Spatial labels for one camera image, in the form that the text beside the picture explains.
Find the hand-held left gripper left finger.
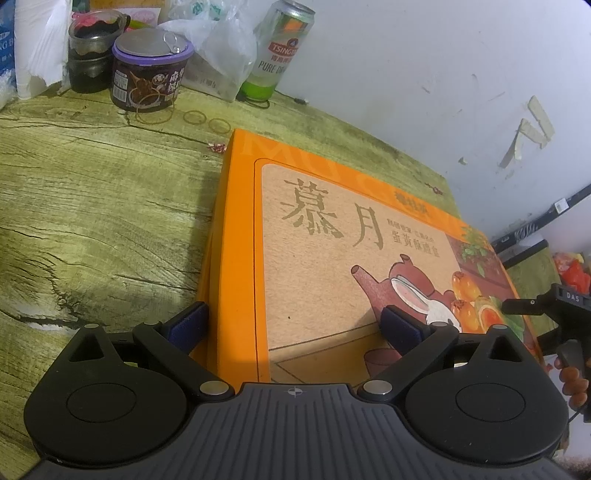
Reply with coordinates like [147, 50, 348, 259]
[62, 301, 233, 403]

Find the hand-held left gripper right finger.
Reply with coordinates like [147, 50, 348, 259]
[359, 305, 529, 403]

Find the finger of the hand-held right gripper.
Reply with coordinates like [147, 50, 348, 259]
[501, 298, 546, 318]

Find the orange printed box lid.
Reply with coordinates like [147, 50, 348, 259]
[205, 128, 544, 384]

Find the wood-pattern desktop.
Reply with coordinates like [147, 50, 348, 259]
[0, 80, 467, 462]

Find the person's right hand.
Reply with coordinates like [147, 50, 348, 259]
[554, 353, 591, 412]

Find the wood-pattern side table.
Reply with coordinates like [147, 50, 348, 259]
[505, 244, 591, 370]

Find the red orange bag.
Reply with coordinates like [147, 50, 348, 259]
[553, 251, 591, 294]

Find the black metal bar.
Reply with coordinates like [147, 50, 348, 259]
[490, 184, 591, 252]
[501, 240, 550, 271]

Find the large yellow rubber band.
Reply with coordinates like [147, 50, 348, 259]
[135, 99, 175, 125]

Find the purple-rimmed brown can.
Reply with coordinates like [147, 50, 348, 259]
[110, 28, 195, 112]

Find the white plastic bag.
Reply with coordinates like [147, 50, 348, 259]
[161, 0, 259, 103]

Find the green silver beer can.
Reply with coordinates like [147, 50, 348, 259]
[236, 0, 317, 103]

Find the dark glass jar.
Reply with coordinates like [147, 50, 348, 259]
[67, 10, 131, 93]

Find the white paper towel roll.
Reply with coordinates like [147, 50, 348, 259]
[16, 0, 75, 100]

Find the blue water bottle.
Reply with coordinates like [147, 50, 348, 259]
[0, 0, 21, 112]

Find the peeling wall tape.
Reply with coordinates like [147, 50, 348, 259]
[499, 96, 556, 169]

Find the thin black cable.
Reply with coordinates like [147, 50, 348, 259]
[240, 95, 309, 109]

